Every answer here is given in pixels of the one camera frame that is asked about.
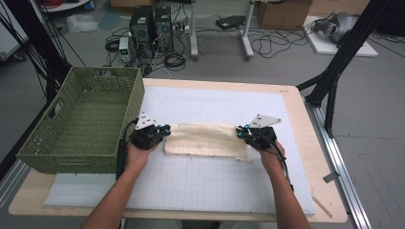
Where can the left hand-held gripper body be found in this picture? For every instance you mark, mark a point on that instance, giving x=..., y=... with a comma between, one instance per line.
x=146, y=138

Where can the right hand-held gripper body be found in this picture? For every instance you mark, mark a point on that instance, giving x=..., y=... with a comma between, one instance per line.
x=261, y=137

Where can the cream egg print cloth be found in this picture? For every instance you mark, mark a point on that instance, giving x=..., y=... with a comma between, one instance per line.
x=207, y=140

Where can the person's left hand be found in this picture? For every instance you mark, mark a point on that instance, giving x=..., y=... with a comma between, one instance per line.
x=137, y=157

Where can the person's right hand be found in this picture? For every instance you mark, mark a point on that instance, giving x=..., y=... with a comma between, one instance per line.
x=271, y=159

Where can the green woven basket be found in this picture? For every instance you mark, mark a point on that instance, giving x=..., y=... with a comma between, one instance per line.
x=95, y=120

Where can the white foam mat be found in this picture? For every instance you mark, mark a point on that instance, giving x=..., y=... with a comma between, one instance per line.
x=207, y=184

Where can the grey tape piece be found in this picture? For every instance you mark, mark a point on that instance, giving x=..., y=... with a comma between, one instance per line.
x=331, y=177

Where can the person's grey trousers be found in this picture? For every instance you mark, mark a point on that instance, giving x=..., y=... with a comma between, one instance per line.
x=153, y=225

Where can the white power supply box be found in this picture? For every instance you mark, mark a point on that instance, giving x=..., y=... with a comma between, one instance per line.
x=124, y=47

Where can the thin wooden strip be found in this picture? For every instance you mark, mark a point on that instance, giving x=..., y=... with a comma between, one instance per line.
x=321, y=206

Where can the black computer tower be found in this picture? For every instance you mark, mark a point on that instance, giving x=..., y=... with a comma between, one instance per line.
x=141, y=28
x=164, y=28

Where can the black flat device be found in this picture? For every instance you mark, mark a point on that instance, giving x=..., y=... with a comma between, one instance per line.
x=230, y=21

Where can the white floor board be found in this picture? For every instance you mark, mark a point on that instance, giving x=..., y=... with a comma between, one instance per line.
x=324, y=47

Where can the cardboard box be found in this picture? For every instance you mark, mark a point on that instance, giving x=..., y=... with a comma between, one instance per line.
x=283, y=14

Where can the clear plastic bag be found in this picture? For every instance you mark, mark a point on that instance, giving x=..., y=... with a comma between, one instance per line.
x=81, y=24

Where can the grey helmet-like device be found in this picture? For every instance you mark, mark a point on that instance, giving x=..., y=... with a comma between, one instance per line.
x=336, y=25

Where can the white round table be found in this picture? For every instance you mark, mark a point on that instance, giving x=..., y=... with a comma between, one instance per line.
x=63, y=4

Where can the aluminium rail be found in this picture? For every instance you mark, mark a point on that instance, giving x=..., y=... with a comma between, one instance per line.
x=12, y=184
x=337, y=159

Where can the white desk frame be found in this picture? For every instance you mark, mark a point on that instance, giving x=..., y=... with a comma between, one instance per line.
x=193, y=31

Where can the black metal frame stand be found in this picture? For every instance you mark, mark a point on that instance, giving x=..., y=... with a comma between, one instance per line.
x=35, y=31
x=350, y=41

